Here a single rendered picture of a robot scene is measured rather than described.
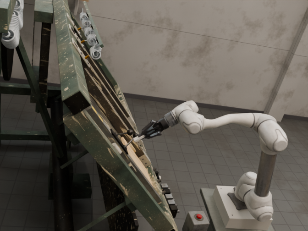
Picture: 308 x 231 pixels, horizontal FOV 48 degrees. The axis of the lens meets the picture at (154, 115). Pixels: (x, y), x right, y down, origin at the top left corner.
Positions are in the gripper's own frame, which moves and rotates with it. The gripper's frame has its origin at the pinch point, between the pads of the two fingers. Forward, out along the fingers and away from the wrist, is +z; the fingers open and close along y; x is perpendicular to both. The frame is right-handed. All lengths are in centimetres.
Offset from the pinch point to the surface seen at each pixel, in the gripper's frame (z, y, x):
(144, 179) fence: 12.5, 29.6, -4.0
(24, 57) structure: 44, -58, 69
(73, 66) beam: 7, -63, -1
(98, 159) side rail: 20.0, -23.4, -29.0
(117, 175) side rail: 17.7, -6.8, -29.0
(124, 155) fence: 13.3, 3.4, -4.0
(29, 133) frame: 129, 55, 184
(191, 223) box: 0, 67, -26
